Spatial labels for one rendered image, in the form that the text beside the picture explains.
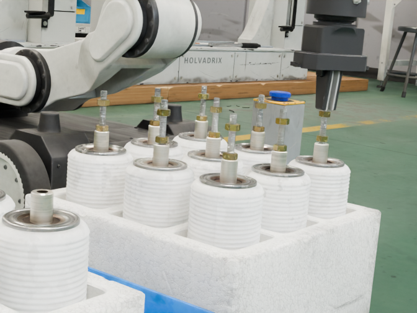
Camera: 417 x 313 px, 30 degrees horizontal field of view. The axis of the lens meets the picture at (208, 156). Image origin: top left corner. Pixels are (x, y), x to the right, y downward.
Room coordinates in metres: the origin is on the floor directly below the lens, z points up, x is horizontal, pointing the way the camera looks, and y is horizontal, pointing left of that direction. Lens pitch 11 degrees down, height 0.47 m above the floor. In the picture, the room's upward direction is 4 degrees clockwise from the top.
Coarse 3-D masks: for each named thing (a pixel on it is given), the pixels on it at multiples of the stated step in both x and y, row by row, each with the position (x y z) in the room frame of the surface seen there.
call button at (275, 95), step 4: (272, 92) 1.42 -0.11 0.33; (276, 92) 1.42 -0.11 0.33; (280, 92) 1.42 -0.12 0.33; (284, 92) 1.43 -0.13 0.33; (288, 92) 1.43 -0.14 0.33; (272, 96) 1.42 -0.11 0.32; (276, 96) 1.41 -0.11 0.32; (280, 96) 1.41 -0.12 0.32; (284, 96) 1.41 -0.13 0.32; (288, 96) 1.42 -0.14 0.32; (276, 100) 1.42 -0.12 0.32; (280, 100) 1.41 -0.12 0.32; (284, 100) 1.42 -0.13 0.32; (288, 100) 1.43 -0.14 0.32
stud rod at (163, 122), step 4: (164, 100) 1.06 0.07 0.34; (164, 104) 1.06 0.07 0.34; (164, 108) 1.06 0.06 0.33; (164, 116) 1.06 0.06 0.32; (160, 120) 1.06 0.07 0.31; (164, 120) 1.06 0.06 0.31; (160, 124) 1.06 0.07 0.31; (164, 124) 1.06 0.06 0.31; (160, 128) 1.06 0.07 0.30; (164, 128) 1.06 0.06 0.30; (160, 132) 1.06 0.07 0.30; (164, 132) 1.06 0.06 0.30; (160, 136) 1.06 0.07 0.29; (164, 136) 1.06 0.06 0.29; (160, 144) 1.06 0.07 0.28; (164, 144) 1.06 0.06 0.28
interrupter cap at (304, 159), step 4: (300, 156) 1.19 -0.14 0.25; (304, 156) 1.20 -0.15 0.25; (308, 156) 1.20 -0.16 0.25; (312, 156) 1.21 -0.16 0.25; (296, 160) 1.17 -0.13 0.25; (300, 160) 1.16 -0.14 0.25; (304, 160) 1.17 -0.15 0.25; (308, 160) 1.18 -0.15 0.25; (312, 160) 1.19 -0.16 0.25; (328, 160) 1.19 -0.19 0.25; (332, 160) 1.19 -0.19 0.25; (336, 160) 1.19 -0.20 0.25; (340, 160) 1.19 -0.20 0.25; (304, 164) 1.15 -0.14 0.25; (308, 164) 1.14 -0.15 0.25; (312, 164) 1.14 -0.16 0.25; (316, 164) 1.14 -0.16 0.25; (320, 164) 1.14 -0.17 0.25; (324, 164) 1.15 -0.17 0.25; (328, 164) 1.15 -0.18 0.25; (332, 164) 1.15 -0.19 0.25; (336, 164) 1.16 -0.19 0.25; (340, 164) 1.15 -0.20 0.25
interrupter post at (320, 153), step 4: (316, 144) 1.17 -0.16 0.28; (320, 144) 1.17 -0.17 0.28; (324, 144) 1.17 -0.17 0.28; (328, 144) 1.17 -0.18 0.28; (316, 148) 1.17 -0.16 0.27; (320, 148) 1.17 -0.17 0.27; (324, 148) 1.17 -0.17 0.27; (316, 152) 1.17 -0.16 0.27; (320, 152) 1.16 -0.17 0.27; (324, 152) 1.17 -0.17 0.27; (316, 156) 1.17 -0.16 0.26; (320, 156) 1.16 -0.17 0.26; (324, 156) 1.17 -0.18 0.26; (316, 160) 1.17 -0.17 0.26; (320, 160) 1.16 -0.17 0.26; (324, 160) 1.17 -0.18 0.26
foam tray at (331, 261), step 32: (64, 192) 1.15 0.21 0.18; (96, 224) 1.02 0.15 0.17; (128, 224) 1.00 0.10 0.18; (320, 224) 1.08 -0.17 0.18; (352, 224) 1.11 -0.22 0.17; (96, 256) 1.02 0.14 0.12; (128, 256) 0.99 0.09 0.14; (160, 256) 0.95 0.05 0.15; (192, 256) 0.92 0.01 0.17; (224, 256) 0.89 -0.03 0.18; (256, 256) 0.91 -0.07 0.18; (288, 256) 0.97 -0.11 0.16; (320, 256) 1.04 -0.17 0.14; (352, 256) 1.12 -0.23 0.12; (160, 288) 0.95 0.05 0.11; (192, 288) 0.92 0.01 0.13; (224, 288) 0.89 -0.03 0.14; (256, 288) 0.92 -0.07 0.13; (288, 288) 0.98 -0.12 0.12; (320, 288) 1.05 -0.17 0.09; (352, 288) 1.13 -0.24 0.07
